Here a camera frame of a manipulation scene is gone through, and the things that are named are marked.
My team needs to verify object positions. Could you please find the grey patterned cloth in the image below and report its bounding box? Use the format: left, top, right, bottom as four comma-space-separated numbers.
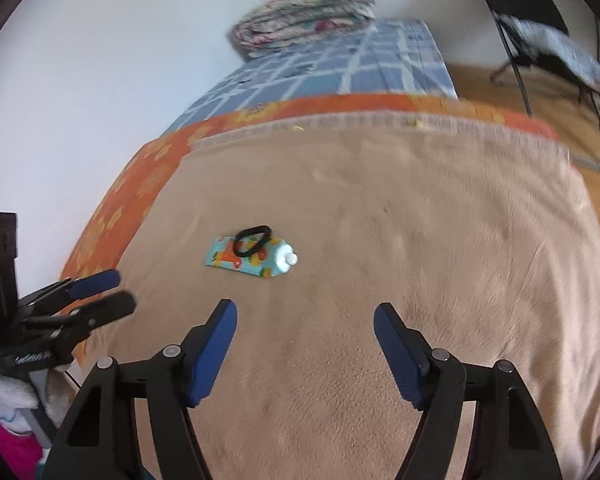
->
500, 15, 600, 93

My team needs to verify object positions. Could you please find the beige fleece blanket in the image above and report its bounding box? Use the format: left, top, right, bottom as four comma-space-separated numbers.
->
45, 110, 600, 480

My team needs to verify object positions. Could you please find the pink cloth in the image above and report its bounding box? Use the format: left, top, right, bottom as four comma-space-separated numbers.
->
0, 385, 43, 478

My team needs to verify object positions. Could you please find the blue checked bed sheet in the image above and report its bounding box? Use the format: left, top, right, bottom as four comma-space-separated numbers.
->
160, 19, 460, 136

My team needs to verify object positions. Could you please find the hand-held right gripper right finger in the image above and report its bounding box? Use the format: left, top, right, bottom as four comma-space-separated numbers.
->
373, 302, 563, 480

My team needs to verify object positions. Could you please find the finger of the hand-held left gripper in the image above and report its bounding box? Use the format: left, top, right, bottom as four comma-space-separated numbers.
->
27, 269, 122, 311
22, 290, 137, 346

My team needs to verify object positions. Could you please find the white cloth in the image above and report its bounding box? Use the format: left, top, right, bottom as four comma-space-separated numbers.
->
0, 372, 46, 433

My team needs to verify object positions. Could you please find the orange floral blanket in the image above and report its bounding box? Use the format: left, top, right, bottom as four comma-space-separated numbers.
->
60, 95, 573, 366

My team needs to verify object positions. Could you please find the folded floral quilt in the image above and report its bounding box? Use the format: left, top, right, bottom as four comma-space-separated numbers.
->
229, 0, 377, 63

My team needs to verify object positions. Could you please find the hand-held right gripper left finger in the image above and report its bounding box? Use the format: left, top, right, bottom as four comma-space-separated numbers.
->
42, 298, 239, 480

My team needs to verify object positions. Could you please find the black hair tie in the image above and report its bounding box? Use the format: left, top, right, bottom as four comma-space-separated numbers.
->
232, 225, 272, 256

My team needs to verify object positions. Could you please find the colourful printed tube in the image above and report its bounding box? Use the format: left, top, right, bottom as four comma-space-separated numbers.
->
203, 234, 299, 279

